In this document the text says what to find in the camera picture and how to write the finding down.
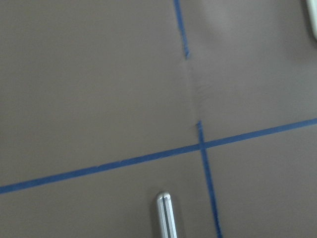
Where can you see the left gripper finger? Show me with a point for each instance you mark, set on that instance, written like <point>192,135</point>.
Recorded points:
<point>161,214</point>
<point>170,230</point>

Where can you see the cream bear tray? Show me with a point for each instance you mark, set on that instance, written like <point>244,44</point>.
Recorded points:
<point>312,9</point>

